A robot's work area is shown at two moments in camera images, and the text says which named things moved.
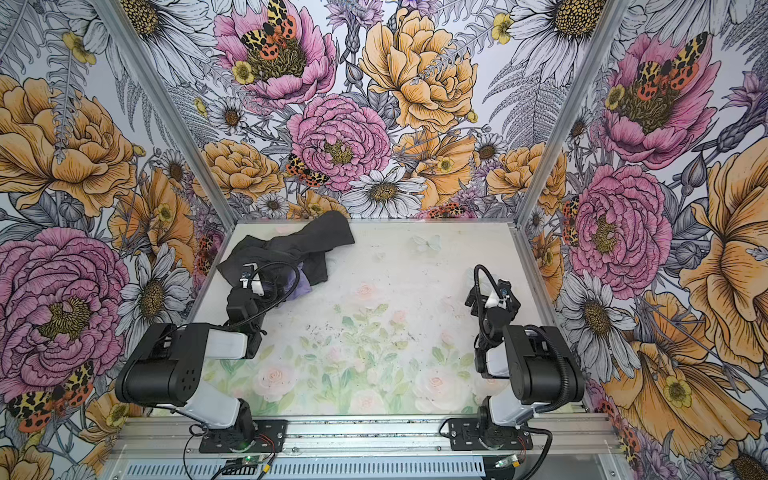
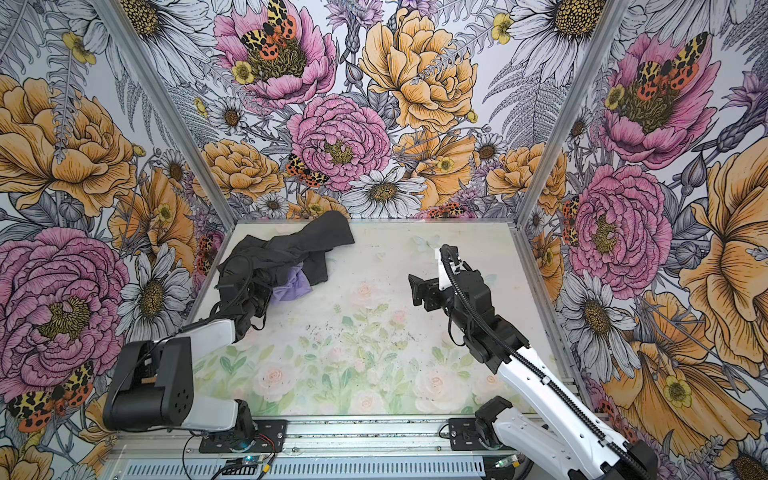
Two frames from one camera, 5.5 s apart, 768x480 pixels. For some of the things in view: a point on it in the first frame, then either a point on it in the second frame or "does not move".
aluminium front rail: [372, 434] does not move
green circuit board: [245, 465] does not move
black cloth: [278, 257] does not move
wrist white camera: [496, 301] → [443, 278]
